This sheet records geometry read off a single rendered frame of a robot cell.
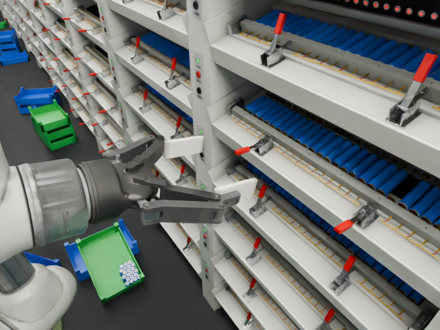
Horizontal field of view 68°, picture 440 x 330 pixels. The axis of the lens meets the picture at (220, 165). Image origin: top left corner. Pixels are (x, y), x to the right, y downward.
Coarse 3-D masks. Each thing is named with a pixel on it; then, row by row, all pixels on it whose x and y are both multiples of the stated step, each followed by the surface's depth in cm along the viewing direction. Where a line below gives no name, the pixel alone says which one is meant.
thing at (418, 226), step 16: (240, 112) 83; (256, 128) 79; (272, 128) 76; (288, 144) 71; (304, 160) 69; (320, 160) 66; (336, 176) 63; (368, 192) 58; (384, 208) 56; (400, 208) 55; (416, 224) 52; (432, 240) 51
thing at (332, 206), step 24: (240, 96) 87; (216, 120) 86; (312, 120) 78; (240, 144) 78; (264, 168) 74; (288, 168) 70; (312, 192) 64; (336, 192) 63; (336, 216) 60; (360, 240) 58; (384, 240) 54; (408, 240) 53; (384, 264) 55; (408, 264) 51; (432, 264) 50; (432, 288) 48
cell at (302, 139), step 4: (316, 124) 74; (312, 128) 73; (316, 128) 73; (320, 128) 74; (304, 132) 73; (308, 132) 73; (312, 132) 73; (316, 132) 73; (300, 136) 73; (304, 136) 72; (308, 136) 72; (300, 140) 72; (304, 140) 72
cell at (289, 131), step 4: (300, 120) 76; (304, 120) 76; (292, 124) 76; (296, 124) 75; (300, 124) 76; (288, 128) 75; (292, 128) 75; (296, 128) 75; (288, 132) 75; (292, 132) 75
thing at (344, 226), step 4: (364, 212) 55; (356, 216) 56; (360, 216) 56; (364, 216) 56; (348, 220) 54; (352, 220) 55; (356, 220) 55; (360, 220) 55; (340, 224) 54; (344, 224) 54; (348, 224) 54; (352, 224) 54; (336, 228) 53; (340, 228) 53; (344, 228) 53; (348, 228) 54; (340, 232) 52
